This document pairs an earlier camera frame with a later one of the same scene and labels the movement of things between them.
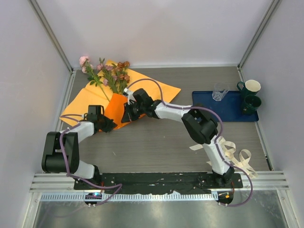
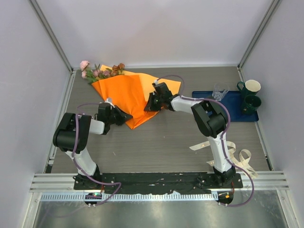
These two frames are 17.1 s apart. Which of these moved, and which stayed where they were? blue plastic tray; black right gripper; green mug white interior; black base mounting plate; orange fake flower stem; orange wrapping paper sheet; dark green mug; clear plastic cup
Moved: orange wrapping paper sheet; orange fake flower stem; black right gripper
Stayed: dark green mug; green mug white interior; blue plastic tray; black base mounting plate; clear plastic cup
